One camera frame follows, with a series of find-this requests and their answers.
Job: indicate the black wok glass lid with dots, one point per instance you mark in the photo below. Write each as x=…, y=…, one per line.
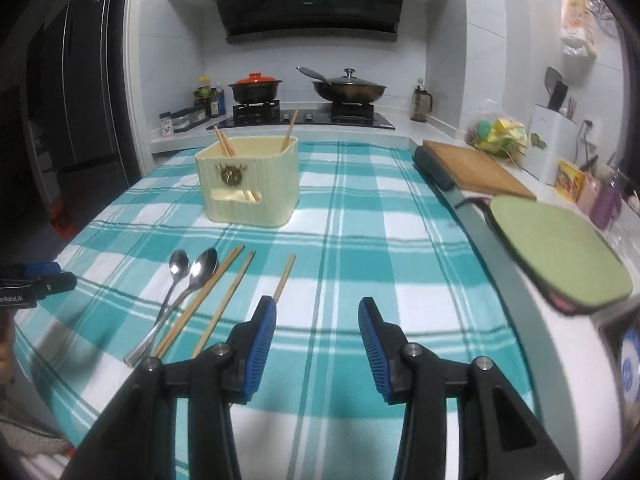
x=347, y=89

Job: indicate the black rolled mat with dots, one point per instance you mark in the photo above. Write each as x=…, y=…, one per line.
x=432, y=170

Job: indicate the hanging paper bag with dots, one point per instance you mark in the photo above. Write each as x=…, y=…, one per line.
x=576, y=29

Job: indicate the yellow printed cup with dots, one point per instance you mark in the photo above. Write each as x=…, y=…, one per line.
x=568, y=181

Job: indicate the chopstick in holder left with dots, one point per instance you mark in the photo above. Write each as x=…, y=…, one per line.
x=222, y=141

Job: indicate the teal white plaid tablecloth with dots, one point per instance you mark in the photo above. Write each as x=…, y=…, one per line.
x=366, y=224

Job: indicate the black refrigerator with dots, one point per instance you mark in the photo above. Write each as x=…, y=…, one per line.
x=76, y=96

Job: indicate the large steel spoon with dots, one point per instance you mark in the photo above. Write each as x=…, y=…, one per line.
x=200, y=272

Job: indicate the dark glass kettle jug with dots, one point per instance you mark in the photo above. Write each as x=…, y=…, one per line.
x=421, y=104

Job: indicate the green pad mat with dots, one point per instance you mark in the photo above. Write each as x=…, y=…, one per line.
x=566, y=258

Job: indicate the spice jar rack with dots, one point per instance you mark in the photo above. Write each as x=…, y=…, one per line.
x=182, y=120

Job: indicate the right pair outer chopstick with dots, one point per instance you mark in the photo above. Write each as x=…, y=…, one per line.
x=284, y=277

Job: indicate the pink purple cups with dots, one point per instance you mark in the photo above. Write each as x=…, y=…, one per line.
x=601, y=201

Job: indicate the wooden chopstick beside spoons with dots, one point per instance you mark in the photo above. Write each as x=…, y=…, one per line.
x=187, y=314

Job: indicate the sauce bottles group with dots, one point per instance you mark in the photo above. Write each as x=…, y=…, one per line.
x=210, y=97

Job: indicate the plastic bag with sponges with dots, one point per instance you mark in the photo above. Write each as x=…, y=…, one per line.
x=496, y=134

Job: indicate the black range hood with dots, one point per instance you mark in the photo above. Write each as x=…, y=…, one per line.
x=249, y=20

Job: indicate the chopstick in holder right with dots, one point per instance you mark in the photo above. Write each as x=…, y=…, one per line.
x=287, y=137

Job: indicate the wooden cutting board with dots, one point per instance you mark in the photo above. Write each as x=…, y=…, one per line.
x=475, y=171

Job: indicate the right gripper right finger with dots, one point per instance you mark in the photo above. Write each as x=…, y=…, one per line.
x=499, y=436

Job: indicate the black pot orange lid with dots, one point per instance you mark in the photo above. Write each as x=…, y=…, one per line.
x=255, y=89

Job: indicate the small steel spoon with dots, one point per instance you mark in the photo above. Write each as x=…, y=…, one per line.
x=179, y=263

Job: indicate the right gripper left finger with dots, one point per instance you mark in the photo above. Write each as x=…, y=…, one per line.
x=134, y=437

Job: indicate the white knife utensil block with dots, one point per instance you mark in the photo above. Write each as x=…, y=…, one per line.
x=551, y=133

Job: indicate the person's left hand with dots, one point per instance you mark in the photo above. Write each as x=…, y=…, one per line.
x=6, y=347

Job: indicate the cream utensil holder box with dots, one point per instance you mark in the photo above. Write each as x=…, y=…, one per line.
x=256, y=165

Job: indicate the chopstick in holder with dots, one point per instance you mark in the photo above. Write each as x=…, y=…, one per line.
x=222, y=141
x=287, y=137

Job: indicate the black gas stove top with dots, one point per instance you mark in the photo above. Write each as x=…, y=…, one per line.
x=329, y=114

